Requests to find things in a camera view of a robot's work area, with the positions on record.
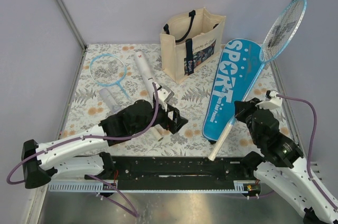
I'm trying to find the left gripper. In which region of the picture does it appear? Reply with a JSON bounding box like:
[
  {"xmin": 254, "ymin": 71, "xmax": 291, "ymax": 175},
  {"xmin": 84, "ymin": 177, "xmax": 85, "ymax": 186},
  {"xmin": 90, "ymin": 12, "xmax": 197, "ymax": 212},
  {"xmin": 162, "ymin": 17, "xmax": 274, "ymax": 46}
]
[{"xmin": 132, "ymin": 100, "xmax": 188, "ymax": 135}]

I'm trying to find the blue racket cover bag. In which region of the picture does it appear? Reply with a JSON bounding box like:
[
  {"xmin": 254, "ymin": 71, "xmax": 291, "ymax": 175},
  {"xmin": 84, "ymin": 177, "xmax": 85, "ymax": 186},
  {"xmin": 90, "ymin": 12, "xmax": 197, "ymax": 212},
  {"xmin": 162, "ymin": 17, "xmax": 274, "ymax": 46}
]
[{"xmin": 202, "ymin": 39, "xmax": 262, "ymax": 144}]

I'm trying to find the white shuttlecock tube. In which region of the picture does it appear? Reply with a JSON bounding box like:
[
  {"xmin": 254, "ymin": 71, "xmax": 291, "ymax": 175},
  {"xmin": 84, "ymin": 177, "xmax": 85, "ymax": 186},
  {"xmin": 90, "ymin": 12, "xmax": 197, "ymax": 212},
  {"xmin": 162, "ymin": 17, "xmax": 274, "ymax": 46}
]
[{"xmin": 134, "ymin": 51, "xmax": 159, "ymax": 99}]

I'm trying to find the clear plastic tube cap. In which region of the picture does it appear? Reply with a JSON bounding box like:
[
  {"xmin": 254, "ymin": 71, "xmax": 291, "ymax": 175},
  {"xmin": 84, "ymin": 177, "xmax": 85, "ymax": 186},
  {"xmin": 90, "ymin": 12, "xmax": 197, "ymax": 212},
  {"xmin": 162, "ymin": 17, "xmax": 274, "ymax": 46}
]
[{"xmin": 99, "ymin": 88, "xmax": 122, "ymax": 114}]

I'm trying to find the light blue racket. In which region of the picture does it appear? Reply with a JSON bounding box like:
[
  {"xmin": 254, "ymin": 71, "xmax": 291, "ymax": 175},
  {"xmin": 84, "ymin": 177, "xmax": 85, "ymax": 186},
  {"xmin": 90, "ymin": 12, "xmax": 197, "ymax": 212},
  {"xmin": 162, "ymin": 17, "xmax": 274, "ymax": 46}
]
[
  {"xmin": 89, "ymin": 53, "xmax": 132, "ymax": 102},
  {"xmin": 202, "ymin": 0, "xmax": 307, "ymax": 161}
]

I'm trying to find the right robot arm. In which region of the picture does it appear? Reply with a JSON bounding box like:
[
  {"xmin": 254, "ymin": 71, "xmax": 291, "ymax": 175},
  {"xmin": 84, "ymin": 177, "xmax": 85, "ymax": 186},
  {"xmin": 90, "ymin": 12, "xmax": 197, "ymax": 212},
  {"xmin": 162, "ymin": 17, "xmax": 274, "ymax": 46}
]
[{"xmin": 234, "ymin": 92, "xmax": 337, "ymax": 223}]

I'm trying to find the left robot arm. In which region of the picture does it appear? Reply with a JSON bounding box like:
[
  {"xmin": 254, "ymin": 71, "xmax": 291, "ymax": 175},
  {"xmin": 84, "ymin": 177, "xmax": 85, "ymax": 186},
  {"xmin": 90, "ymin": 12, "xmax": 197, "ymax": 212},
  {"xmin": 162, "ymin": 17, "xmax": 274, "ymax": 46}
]
[{"xmin": 22, "ymin": 100, "xmax": 188, "ymax": 189}]

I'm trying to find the beige canvas tote bag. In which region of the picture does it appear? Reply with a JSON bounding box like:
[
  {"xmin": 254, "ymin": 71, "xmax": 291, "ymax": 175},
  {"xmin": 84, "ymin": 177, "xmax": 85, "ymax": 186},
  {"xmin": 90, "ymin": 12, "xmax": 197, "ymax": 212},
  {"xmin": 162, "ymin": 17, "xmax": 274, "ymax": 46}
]
[{"xmin": 160, "ymin": 7, "xmax": 227, "ymax": 83}]

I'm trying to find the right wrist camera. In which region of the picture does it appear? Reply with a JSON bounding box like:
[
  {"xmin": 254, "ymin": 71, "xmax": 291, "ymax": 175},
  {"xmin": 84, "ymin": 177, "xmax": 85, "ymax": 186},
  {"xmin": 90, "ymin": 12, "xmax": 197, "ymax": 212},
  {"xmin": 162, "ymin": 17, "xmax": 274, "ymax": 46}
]
[{"xmin": 256, "ymin": 90, "xmax": 283, "ymax": 110}]

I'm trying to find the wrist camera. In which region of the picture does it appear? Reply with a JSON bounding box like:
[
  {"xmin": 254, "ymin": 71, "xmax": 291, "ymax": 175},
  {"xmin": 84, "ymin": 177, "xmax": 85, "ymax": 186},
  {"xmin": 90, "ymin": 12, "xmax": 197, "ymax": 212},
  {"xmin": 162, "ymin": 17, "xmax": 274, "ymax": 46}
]
[
  {"xmin": 256, "ymin": 90, "xmax": 283, "ymax": 110},
  {"xmin": 155, "ymin": 83, "xmax": 174, "ymax": 111}
]

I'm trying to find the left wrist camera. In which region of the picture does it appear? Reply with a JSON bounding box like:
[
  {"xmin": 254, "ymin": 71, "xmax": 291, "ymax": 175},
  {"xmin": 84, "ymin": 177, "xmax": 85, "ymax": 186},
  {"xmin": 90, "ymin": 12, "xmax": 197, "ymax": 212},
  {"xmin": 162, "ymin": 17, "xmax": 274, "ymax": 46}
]
[{"xmin": 155, "ymin": 83, "xmax": 174, "ymax": 111}]

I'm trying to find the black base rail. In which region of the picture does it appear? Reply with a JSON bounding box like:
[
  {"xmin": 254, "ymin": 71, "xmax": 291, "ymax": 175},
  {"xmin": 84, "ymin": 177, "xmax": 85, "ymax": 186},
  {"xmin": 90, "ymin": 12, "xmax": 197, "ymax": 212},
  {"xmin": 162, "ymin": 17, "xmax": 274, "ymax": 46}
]
[{"xmin": 96, "ymin": 156, "xmax": 255, "ymax": 192}]

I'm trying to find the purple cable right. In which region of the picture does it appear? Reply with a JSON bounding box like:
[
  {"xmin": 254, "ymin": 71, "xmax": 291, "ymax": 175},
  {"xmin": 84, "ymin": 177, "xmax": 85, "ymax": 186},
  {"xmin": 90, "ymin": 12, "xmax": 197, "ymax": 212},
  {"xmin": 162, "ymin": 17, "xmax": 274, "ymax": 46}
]
[{"xmin": 274, "ymin": 94, "xmax": 338, "ymax": 210}]

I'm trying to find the aluminium frame post left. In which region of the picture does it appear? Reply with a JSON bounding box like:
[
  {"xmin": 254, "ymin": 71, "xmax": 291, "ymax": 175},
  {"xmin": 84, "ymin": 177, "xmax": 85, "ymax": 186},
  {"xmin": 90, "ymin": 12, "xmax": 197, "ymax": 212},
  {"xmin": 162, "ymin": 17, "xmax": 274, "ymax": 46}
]
[{"xmin": 39, "ymin": 0, "xmax": 88, "ymax": 52}]

